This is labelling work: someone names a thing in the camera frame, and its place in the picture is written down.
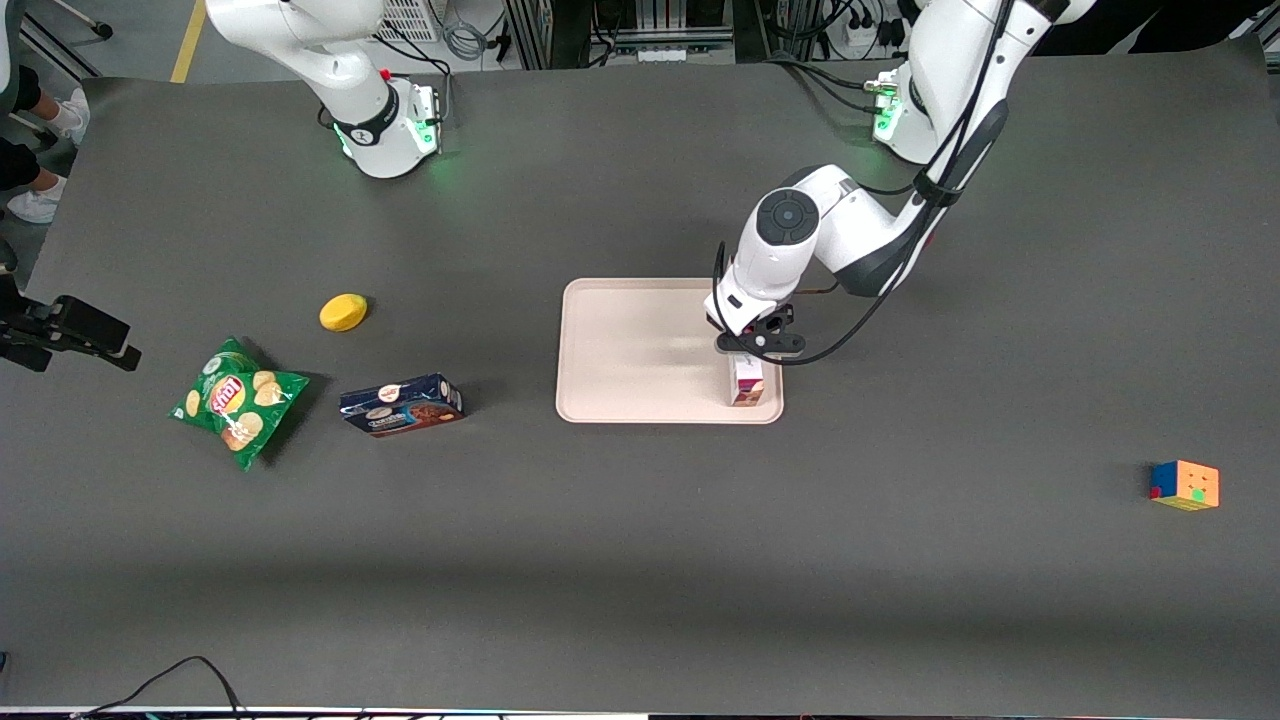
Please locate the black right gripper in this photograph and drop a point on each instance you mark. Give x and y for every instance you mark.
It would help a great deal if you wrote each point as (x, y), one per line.
(11, 310)

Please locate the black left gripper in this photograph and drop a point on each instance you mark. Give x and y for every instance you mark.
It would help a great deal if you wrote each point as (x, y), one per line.
(775, 323)

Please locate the red cookie box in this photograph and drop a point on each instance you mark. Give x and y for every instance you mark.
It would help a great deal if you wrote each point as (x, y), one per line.
(747, 382)

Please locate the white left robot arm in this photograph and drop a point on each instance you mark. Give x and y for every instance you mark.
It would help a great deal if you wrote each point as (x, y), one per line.
(850, 230)

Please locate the beige rectangular plastic tray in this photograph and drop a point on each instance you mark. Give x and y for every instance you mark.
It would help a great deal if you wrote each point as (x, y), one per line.
(640, 350)

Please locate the dark blue cookie box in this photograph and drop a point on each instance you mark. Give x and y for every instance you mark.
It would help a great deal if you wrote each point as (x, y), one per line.
(402, 406)

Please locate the white perforated box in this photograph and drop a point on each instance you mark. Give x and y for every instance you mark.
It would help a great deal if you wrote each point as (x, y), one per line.
(410, 18)

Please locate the green potato chips bag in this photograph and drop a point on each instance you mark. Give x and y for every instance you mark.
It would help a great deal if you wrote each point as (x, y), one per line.
(238, 402)

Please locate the white sneaker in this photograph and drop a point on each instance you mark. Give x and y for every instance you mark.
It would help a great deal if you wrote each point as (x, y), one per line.
(70, 115)
(38, 203)

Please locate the yellow lemon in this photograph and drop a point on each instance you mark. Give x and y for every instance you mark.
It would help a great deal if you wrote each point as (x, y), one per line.
(343, 312)

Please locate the white power strip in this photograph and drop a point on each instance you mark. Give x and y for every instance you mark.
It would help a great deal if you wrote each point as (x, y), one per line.
(662, 54)

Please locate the multicoloured puzzle cube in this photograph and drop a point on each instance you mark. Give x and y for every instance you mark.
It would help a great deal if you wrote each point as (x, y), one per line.
(1186, 485)

